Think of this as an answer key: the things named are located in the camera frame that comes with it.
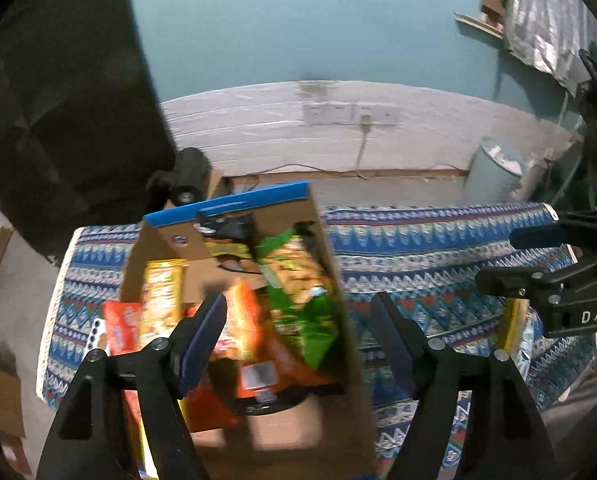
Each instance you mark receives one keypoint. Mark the flat cardboard piece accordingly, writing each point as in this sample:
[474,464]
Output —
[1,400]

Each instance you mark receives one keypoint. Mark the black cylindrical device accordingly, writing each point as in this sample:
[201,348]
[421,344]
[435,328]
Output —
[188,170]

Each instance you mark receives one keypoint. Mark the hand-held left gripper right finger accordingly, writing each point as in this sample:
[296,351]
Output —
[391,340]

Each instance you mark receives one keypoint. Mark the blue patterned cloth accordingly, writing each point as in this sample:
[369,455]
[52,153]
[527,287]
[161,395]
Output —
[403,255]

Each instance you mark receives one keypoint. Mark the grey trash bin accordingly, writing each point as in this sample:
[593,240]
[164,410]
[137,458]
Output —
[488,180]

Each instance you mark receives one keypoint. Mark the white wall socket panel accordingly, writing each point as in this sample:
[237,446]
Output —
[338,115]

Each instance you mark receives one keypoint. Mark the yellow biscuit packet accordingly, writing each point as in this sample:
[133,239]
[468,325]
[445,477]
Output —
[163,300]

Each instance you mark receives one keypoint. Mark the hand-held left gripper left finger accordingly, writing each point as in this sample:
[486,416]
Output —
[203,340]

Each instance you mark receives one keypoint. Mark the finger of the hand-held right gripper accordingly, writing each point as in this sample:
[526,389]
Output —
[508,280]
[533,237]

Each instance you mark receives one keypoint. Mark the cardboard box with blue rim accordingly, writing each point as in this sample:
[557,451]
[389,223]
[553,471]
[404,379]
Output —
[298,440]

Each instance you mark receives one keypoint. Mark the long orange-red packet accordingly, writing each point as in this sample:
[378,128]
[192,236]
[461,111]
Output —
[123,330]

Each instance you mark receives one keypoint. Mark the large black panel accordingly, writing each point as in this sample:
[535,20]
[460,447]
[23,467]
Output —
[78,135]

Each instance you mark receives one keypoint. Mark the yellow and black snack bag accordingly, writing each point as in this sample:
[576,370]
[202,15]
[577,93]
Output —
[226,255]

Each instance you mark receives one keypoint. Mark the green snack bag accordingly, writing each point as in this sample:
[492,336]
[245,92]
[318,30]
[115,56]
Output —
[298,280]

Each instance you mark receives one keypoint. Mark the white snack packet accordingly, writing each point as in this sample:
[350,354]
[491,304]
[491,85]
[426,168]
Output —
[96,335]

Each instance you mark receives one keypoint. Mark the silver foil sheet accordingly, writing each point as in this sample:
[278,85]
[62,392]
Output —
[538,20]

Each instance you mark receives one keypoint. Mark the large orange snack bag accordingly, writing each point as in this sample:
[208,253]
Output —
[213,405]

